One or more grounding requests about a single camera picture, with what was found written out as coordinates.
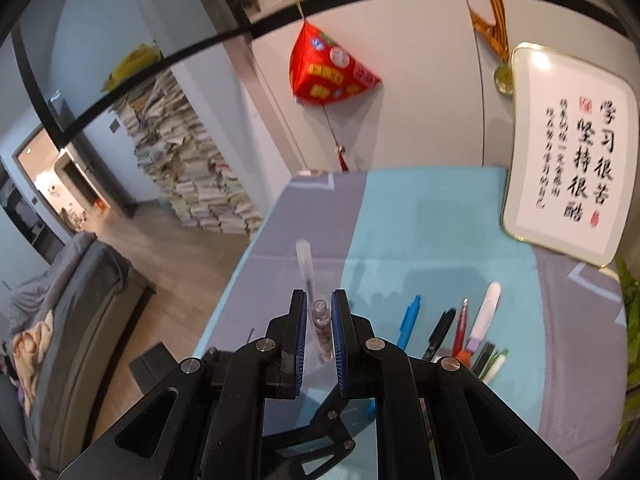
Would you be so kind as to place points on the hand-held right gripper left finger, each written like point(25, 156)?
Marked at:
point(300, 345)

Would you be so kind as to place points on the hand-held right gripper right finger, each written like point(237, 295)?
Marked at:
point(340, 345)

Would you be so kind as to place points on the clear patterned pen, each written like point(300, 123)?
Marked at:
point(322, 332)

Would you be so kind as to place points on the blue pen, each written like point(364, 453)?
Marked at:
point(410, 317)

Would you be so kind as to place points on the black pen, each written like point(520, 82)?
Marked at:
point(440, 330)

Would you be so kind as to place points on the small black stationery item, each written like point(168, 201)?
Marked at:
point(484, 357)

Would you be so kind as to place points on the clear capped pen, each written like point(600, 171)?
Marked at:
point(303, 260)

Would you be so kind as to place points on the red pen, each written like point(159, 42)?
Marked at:
point(461, 325)

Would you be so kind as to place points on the black box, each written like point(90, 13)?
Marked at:
point(152, 365)

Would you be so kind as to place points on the white purple correction pen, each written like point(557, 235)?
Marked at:
point(485, 310)

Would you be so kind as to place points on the blue grey desk mat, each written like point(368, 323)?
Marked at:
point(425, 220)

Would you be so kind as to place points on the white green pen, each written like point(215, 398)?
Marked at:
point(497, 362)

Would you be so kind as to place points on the stack of books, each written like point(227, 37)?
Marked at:
point(190, 175)

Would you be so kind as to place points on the grey sofa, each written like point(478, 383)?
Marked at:
point(85, 310)

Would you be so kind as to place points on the patterned blanket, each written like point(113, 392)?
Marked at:
point(27, 345)

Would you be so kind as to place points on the red hanging ornament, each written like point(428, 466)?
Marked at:
point(325, 67)

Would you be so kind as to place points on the framed calligraphy board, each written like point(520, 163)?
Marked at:
point(550, 160)

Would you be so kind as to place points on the green plant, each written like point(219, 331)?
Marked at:
point(631, 300)

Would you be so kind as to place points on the gold medal with ribbon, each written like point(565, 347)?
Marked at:
point(502, 77)

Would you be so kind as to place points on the black curved bar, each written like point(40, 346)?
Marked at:
point(270, 21)

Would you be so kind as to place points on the yellow bag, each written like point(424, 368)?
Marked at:
point(132, 62)

